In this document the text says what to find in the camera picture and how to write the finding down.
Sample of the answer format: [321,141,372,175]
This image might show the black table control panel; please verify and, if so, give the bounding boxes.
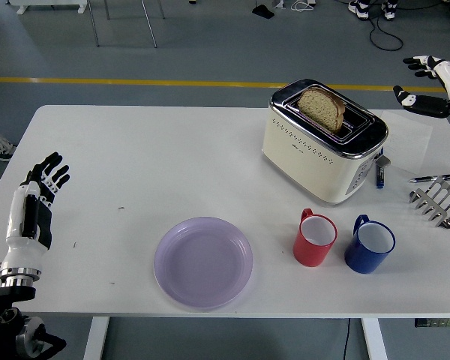
[414,317,450,329]

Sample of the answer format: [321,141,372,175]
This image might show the thin black hanging cable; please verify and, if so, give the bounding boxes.
[340,317,352,360]

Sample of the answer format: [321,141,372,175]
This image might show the purple plastic plate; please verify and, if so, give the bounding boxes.
[153,216,254,311]

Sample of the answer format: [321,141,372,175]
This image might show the silver metal toast rack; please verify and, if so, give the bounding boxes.
[408,176,450,229]

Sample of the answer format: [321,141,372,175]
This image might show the white table leg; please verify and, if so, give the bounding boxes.
[82,316,110,360]
[361,317,389,360]

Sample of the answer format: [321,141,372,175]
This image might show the cream chrome toaster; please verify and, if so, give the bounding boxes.
[261,78,389,206]

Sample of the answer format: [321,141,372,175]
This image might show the grey metal frame legs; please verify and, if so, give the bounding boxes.
[86,0,167,49]

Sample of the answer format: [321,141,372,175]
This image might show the white floor stand base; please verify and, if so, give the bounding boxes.
[6,0,88,16]

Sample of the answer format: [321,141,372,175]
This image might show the black white shoe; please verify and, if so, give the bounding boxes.
[381,0,398,21]
[347,0,370,20]

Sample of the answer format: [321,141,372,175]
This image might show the white coiled floor cable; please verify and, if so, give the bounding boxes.
[290,0,317,12]

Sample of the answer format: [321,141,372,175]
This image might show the blue enamel mug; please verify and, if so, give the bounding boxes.
[343,214,396,275]

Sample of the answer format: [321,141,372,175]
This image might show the black looped floor cable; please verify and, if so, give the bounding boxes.
[367,0,404,51]

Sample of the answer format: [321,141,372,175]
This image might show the brown bread slice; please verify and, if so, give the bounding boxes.
[296,85,346,135]

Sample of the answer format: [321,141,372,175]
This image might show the red enamel mug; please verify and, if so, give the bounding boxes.
[292,208,338,268]

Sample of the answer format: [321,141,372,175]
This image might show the person's grey sneaker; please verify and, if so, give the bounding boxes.
[0,134,18,162]

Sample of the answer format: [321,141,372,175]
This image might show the white paper sheet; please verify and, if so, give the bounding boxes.
[378,109,435,176]

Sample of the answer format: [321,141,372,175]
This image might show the black foot pedal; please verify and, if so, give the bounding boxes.
[251,4,275,18]

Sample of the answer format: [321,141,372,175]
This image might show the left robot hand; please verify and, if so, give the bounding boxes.
[1,151,71,271]

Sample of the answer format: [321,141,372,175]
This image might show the black ballpoint pen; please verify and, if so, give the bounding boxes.
[408,172,450,184]

